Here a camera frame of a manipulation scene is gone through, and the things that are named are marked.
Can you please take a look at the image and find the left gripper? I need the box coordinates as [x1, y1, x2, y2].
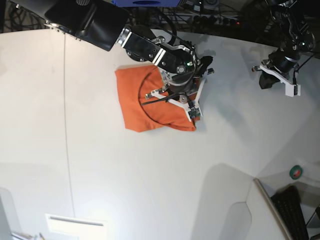
[251, 48, 300, 89]

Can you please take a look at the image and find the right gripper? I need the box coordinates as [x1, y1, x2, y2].
[145, 55, 215, 98]

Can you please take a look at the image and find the orange t-shirt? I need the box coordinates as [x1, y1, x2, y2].
[115, 65, 200, 133]

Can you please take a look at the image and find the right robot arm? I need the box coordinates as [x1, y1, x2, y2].
[13, 0, 214, 96]

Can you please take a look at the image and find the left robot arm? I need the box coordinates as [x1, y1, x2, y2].
[252, 0, 316, 95]

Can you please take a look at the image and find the blue box with oval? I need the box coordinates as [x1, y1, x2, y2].
[111, 0, 186, 8]

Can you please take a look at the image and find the green tape roll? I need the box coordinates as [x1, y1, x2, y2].
[289, 165, 303, 180]

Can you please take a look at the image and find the black keyboard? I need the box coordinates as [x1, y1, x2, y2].
[271, 185, 309, 240]

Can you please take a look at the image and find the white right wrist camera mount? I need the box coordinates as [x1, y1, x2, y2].
[152, 70, 208, 121]

